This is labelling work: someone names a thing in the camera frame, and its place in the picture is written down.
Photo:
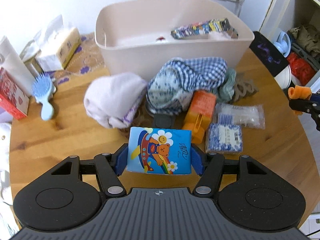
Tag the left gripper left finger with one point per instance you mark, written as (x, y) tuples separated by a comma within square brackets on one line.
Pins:
[(109, 166)]

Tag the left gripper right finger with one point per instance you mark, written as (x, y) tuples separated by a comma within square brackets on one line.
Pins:
[(209, 167)]

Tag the blue white patterned tissue pack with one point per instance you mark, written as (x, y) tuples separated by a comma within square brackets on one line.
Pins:
[(221, 138)]

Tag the blue cartoon tissue pack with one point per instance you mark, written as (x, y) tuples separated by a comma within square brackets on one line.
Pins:
[(159, 151)]

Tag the orange plastic bottle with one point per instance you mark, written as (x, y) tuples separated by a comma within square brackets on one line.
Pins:
[(199, 115)]

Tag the clear cotton swab bag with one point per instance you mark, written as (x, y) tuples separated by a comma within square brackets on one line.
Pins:
[(247, 116)]

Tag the white lavender cloth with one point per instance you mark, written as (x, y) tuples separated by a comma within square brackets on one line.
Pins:
[(112, 101)]

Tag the taupe hair claw clip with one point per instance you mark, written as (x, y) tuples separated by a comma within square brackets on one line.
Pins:
[(243, 88)]

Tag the green knitted cloth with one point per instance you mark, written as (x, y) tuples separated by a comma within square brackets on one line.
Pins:
[(225, 92)]

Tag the blue white checkered cloth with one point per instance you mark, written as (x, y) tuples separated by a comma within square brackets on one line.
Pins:
[(171, 90)]

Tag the round metal tin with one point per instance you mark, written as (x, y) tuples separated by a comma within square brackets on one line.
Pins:
[(163, 121)]

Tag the red plastic bag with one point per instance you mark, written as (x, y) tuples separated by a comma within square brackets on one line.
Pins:
[(300, 68)]

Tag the light blue headphones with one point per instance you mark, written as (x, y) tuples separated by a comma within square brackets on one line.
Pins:
[(283, 44)]

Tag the olive green clothes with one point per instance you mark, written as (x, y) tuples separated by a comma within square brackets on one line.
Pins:
[(307, 37)]

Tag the blue hair brush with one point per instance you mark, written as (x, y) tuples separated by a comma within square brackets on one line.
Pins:
[(43, 90)]

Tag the white shelf unit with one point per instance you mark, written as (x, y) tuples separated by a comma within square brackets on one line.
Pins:
[(284, 15)]

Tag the purple patterned table mat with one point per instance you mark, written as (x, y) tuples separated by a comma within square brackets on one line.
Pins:
[(86, 59)]

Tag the red white carton box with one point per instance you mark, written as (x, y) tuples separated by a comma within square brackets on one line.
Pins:
[(13, 99)]

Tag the yellow tissue box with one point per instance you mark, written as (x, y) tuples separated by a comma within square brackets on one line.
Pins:
[(58, 49)]

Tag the colorful comic pack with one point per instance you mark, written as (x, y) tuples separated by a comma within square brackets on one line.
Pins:
[(216, 25)]

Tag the beige plastic storage bin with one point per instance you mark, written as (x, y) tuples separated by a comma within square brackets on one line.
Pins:
[(141, 36)]

